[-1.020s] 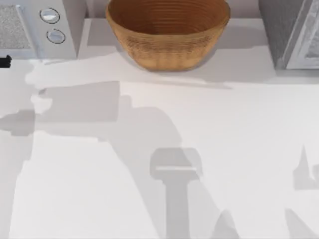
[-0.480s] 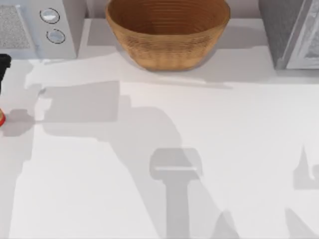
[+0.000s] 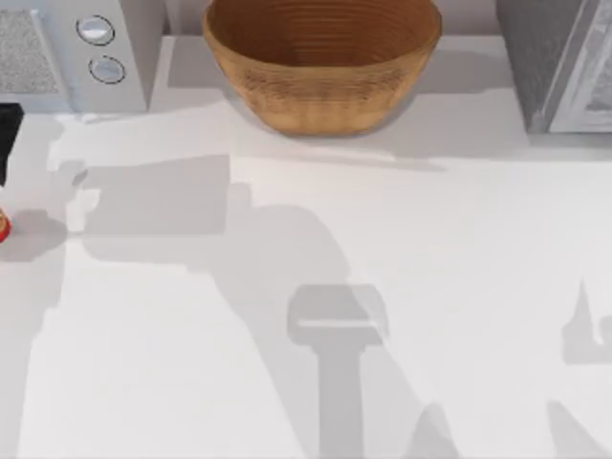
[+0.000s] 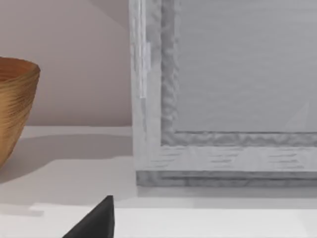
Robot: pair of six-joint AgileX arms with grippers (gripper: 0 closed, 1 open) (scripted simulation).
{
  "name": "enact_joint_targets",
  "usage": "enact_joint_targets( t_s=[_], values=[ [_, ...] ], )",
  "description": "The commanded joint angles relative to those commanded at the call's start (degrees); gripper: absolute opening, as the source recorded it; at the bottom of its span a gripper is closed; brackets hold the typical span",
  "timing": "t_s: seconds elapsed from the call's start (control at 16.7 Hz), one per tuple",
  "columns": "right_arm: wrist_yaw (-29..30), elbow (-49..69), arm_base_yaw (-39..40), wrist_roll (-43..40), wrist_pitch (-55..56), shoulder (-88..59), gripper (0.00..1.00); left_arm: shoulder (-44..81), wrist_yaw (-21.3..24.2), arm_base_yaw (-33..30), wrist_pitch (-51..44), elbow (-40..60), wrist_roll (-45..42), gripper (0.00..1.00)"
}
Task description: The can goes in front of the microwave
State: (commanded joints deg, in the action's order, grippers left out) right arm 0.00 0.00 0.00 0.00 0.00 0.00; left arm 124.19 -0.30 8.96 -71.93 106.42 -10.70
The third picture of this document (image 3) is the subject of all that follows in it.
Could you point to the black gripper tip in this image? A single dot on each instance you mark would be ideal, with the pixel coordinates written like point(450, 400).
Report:
point(7, 138)

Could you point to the pale microwave oven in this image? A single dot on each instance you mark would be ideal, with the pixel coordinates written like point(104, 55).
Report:
point(129, 72)

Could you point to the round microwave knob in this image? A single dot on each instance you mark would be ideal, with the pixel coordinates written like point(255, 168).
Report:
point(107, 69)
point(94, 29)

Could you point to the red and tan round object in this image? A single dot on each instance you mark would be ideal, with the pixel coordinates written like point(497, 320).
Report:
point(3, 227)

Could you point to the brown woven basket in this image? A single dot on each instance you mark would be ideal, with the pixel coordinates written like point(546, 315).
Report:
point(320, 91)

